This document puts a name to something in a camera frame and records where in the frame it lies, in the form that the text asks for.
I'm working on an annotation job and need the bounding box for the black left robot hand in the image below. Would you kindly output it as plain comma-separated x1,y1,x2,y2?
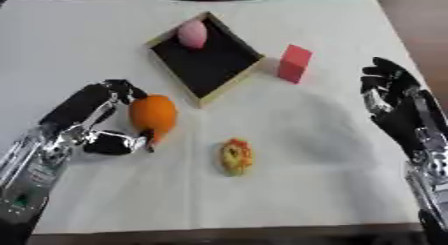
36,78,158,156

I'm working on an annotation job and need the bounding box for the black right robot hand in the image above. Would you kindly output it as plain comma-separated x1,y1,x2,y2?
358,56,448,162

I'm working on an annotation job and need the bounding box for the orange toy fruit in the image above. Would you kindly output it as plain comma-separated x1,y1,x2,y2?
127,93,179,144

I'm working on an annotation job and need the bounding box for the open box with black inside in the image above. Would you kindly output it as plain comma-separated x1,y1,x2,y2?
143,10,268,109

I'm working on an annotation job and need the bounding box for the red block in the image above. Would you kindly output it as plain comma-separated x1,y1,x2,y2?
274,43,315,85

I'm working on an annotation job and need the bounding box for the pink egg-shaped toy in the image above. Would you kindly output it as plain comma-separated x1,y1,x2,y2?
175,19,210,50

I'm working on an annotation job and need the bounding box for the yellow and red round toy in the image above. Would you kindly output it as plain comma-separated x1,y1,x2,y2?
217,137,256,177

